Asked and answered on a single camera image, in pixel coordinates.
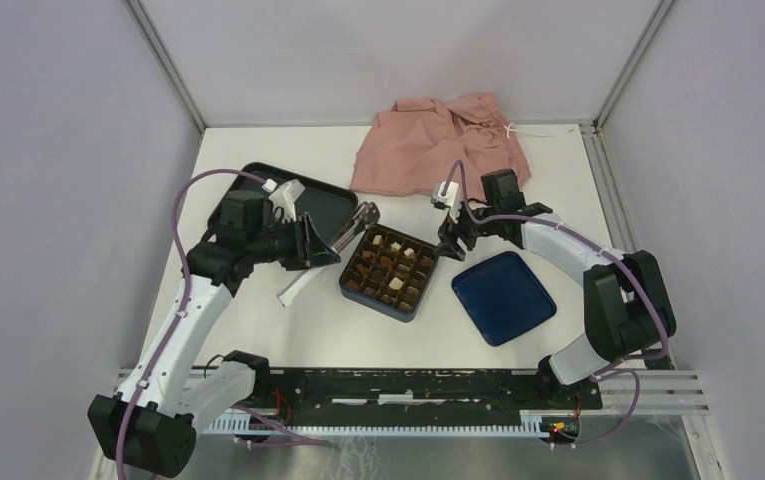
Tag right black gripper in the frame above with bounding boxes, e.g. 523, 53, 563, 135
434, 196, 500, 262

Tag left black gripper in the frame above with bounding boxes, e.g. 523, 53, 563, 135
247, 212, 341, 271

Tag silver metal tongs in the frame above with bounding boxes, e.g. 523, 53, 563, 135
277, 201, 380, 307

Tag blue chocolate box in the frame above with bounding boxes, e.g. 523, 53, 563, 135
338, 224, 438, 323

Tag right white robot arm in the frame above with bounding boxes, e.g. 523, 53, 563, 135
431, 161, 676, 408

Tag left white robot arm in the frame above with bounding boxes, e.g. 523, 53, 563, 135
88, 183, 340, 478

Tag blue box lid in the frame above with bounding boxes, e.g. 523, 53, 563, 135
451, 251, 557, 347

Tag pink cloth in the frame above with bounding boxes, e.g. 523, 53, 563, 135
350, 93, 532, 200

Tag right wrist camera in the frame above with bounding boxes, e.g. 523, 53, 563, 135
430, 181, 462, 223

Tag white drawstring cord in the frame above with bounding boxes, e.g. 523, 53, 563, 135
503, 123, 577, 140

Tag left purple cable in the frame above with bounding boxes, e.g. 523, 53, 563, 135
114, 168, 337, 480

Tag purple cable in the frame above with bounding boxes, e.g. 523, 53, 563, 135
437, 158, 672, 449
114, 168, 337, 480

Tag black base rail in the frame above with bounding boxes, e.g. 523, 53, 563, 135
241, 368, 603, 428

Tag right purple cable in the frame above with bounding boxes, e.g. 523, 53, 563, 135
437, 158, 672, 449

